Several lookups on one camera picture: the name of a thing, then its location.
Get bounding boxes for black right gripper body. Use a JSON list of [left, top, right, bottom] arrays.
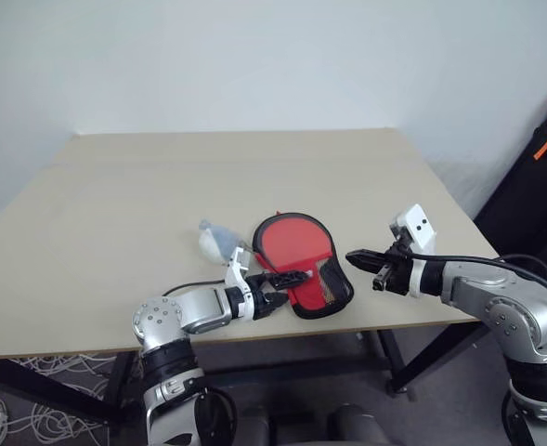
[[371, 244, 416, 297]]

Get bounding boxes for dark rounded shape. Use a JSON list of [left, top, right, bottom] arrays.
[[329, 402, 393, 446]]

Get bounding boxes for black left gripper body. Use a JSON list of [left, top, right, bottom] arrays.
[[245, 274, 275, 321]]

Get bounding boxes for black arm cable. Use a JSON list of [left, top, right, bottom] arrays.
[[383, 244, 547, 292], [162, 277, 228, 297]]

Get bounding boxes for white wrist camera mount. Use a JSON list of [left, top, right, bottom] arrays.
[[388, 203, 438, 299], [223, 247, 257, 322]]

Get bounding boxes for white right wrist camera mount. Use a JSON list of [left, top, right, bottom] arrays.
[[388, 203, 438, 299]]

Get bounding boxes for white tangled floor cables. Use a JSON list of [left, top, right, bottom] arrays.
[[0, 350, 137, 446]]

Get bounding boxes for white and grey crumpled cloth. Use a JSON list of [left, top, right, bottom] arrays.
[[195, 218, 242, 267]]

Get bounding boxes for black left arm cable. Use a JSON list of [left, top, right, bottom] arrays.
[[162, 277, 228, 297]]

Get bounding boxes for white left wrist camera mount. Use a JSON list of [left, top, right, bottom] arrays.
[[223, 247, 257, 322]]

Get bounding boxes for red table tennis paddle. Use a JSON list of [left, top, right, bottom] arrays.
[[259, 217, 345, 304]]

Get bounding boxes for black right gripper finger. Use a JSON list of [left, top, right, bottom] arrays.
[[345, 249, 391, 264], [349, 257, 388, 277]]

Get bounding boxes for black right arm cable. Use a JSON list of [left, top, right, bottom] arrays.
[[383, 244, 547, 292]]

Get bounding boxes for black metal table frame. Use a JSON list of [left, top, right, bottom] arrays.
[[0, 319, 493, 427]]

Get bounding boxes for red black-trimmed paddle case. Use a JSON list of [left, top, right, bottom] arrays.
[[251, 209, 355, 321]]

